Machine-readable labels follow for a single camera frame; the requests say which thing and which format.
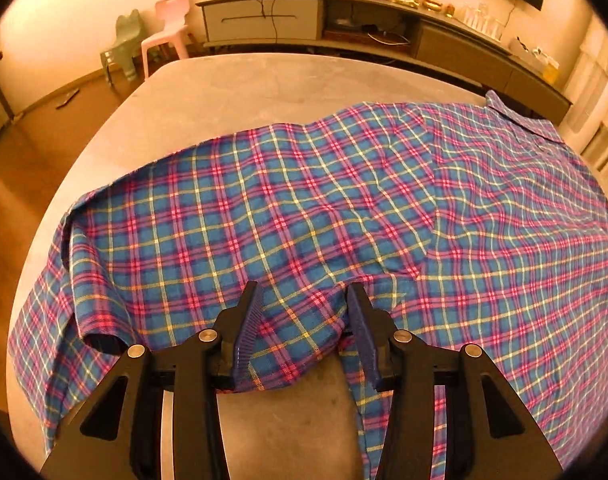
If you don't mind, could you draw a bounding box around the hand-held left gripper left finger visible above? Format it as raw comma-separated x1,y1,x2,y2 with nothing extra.
40,281,265,480

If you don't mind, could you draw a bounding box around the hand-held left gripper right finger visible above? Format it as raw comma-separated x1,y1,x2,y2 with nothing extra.
345,282,565,480

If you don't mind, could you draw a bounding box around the blue pink plaid shirt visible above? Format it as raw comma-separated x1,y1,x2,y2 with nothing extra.
8,91,608,480

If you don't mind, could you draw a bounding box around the green plastic chair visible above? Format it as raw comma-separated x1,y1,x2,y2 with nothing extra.
100,9,143,86

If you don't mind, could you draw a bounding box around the yellow bottle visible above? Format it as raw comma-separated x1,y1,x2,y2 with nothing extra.
541,52,561,85

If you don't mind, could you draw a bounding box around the white plastic box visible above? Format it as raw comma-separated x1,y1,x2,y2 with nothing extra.
509,37,541,59

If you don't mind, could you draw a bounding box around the pink plastic chair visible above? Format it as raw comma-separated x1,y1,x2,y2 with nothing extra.
141,0,192,78

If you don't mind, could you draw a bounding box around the row of clear glasses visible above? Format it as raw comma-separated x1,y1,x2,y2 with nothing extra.
454,2,507,41

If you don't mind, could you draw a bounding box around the pale curtain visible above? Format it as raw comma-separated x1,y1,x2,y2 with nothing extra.
559,15,608,172

